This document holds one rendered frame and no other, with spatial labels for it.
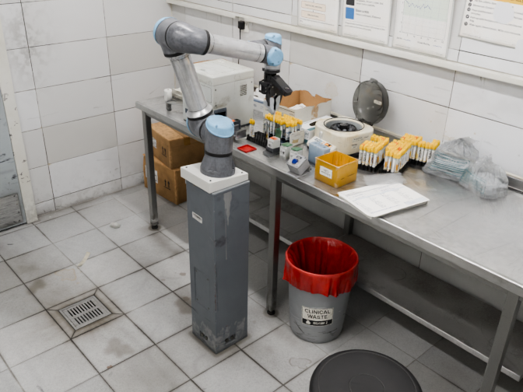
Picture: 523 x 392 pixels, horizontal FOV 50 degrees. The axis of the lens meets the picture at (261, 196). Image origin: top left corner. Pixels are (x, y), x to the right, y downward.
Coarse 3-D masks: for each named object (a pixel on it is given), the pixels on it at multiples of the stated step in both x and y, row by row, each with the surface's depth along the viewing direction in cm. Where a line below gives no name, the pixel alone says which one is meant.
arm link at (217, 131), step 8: (208, 120) 229; (216, 120) 230; (224, 120) 231; (200, 128) 234; (208, 128) 228; (216, 128) 226; (224, 128) 226; (232, 128) 229; (200, 136) 236; (208, 136) 229; (216, 136) 227; (224, 136) 227; (232, 136) 231; (208, 144) 230; (216, 144) 228; (224, 144) 229; (232, 144) 233; (216, 152) 230; (224, 152) 231
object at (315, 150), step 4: (312, 144) 253; (316, 144) 253; (312, 148) 254; (316, 148) 252; (320, 148) 249; (324, 148) 249; (328, 148) 249; (308, 152) 257; (312, 152) 255; (316, 152) 252; (320, 152) 250; (324, 152) 248; (328, 152) 250; (308, 156) 258; (312, 156) 255; (316, 156) 253; (308, 160) 258; (312, 160) 256; (312, 164) 255
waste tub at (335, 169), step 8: (336, 152) 247; (320, 160) 238; (328, 160) 246; (336, 160) 248; (344, 160) 245; (352, 160) 241; (320, 168) 239; (328, 168) 235; (336, 168) 232; (344, 168) 234; (352, 168) 238; (320, 176) 241; (328, 176) 237; (336, 176) 233; (344, 176) 236; (352, 176) 240; (328, 184) 238; (336, 184) 235; (344, 184) 238
